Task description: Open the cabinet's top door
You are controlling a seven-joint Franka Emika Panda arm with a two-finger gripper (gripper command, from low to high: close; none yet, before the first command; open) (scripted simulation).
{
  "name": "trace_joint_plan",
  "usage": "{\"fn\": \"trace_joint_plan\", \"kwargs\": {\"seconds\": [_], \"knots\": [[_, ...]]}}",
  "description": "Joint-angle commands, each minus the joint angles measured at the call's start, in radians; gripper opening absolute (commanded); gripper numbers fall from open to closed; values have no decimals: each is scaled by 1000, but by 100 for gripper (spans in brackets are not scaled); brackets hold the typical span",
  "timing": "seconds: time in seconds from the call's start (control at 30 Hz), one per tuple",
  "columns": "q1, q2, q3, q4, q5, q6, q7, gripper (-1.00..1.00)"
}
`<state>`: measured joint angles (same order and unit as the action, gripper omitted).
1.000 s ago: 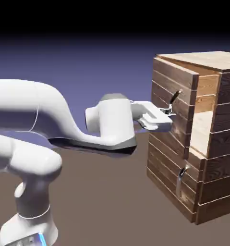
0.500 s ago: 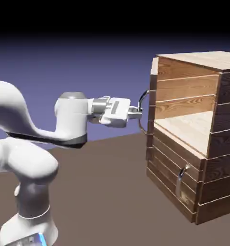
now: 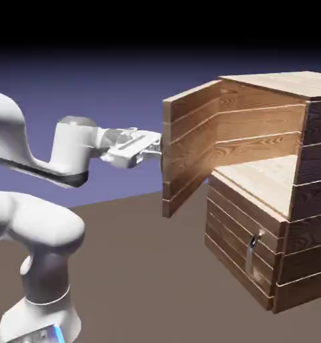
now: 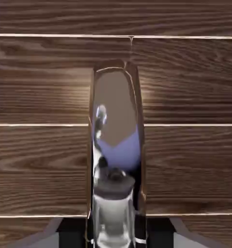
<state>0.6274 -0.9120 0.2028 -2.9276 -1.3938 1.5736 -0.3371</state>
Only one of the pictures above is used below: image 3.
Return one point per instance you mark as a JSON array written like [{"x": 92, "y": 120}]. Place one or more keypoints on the light wood cabinet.
[{"x": 310, "y": 187}]

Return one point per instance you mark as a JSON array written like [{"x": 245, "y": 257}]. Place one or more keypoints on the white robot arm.
[{"x": 69, "y": 144}]

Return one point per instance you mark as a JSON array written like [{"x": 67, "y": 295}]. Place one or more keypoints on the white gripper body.
[{"x": 132, "y": 150}]

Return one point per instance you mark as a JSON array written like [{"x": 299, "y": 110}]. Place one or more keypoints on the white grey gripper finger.
[{"x": 152, "y": 150}]

